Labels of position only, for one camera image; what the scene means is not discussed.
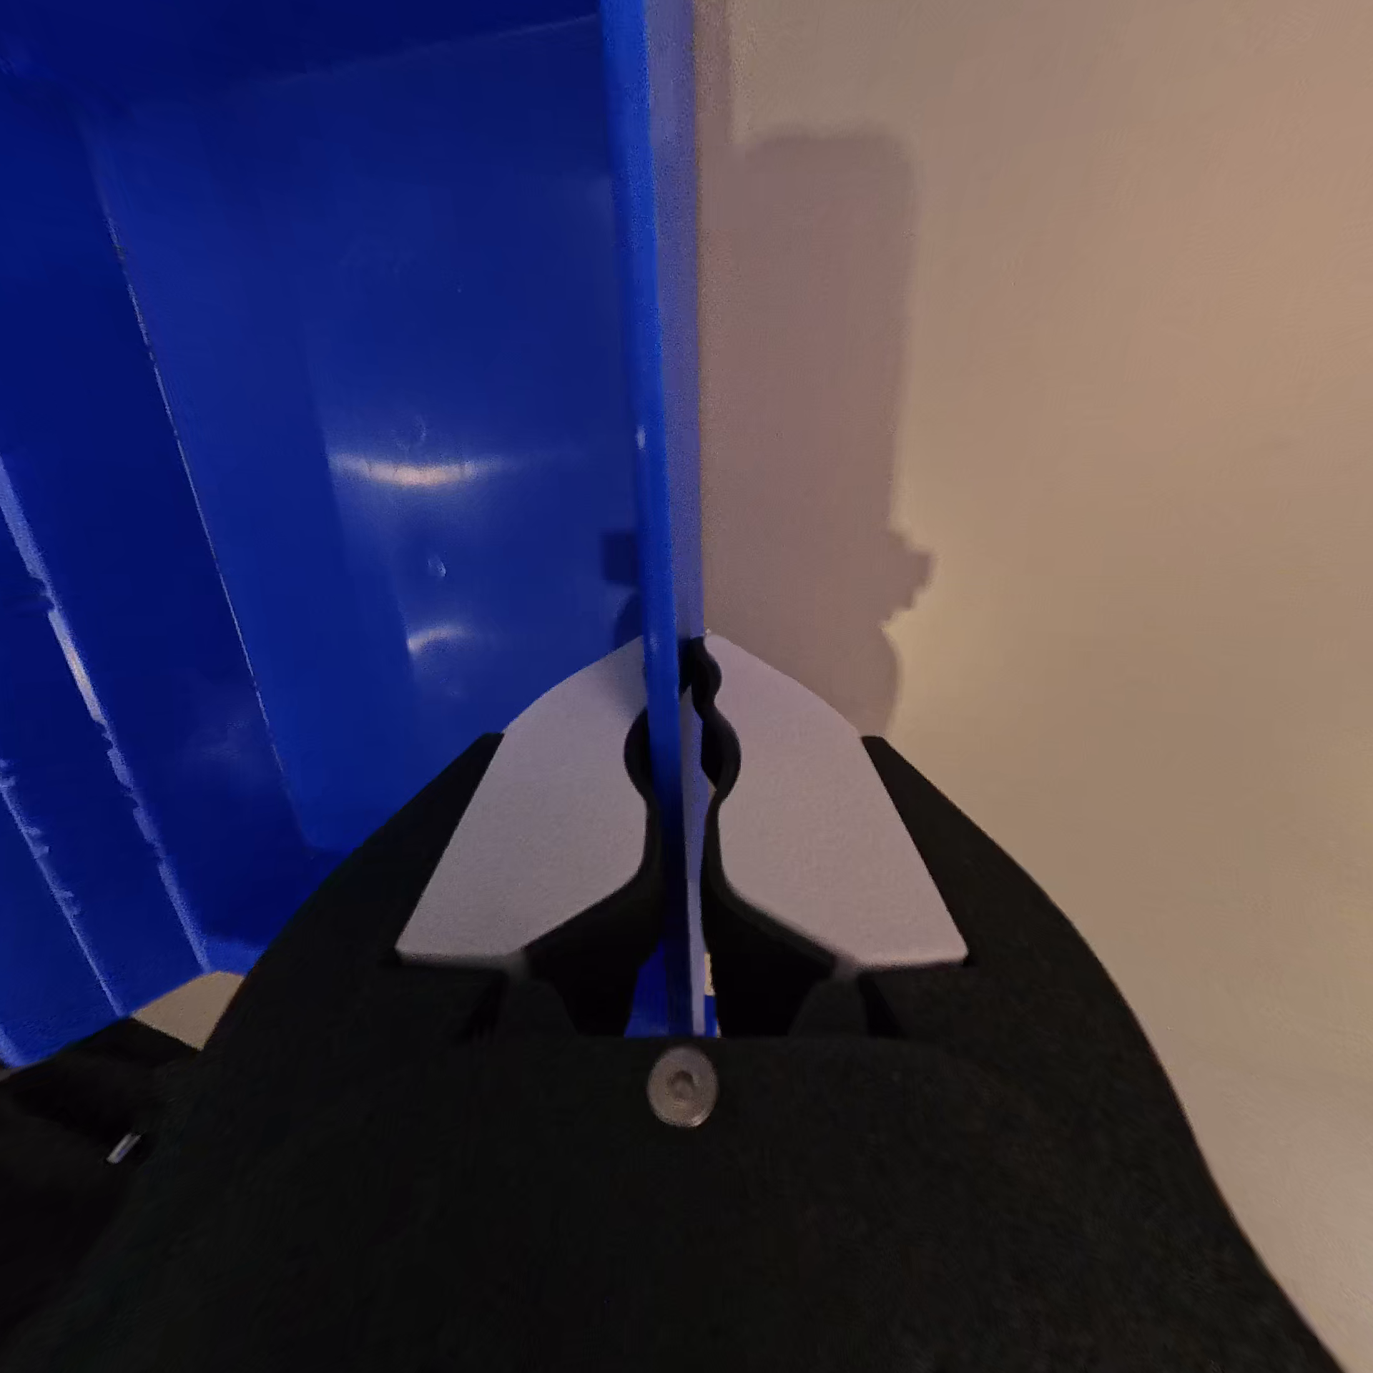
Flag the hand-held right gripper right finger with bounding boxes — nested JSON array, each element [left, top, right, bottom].
[[683, 632, 970, 973]]

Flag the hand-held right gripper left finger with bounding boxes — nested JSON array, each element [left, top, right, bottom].
[[395, 632, 658, 983]]

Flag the blue plastic bin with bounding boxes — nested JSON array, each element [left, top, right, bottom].
[[0, 0, 723, 1069]]

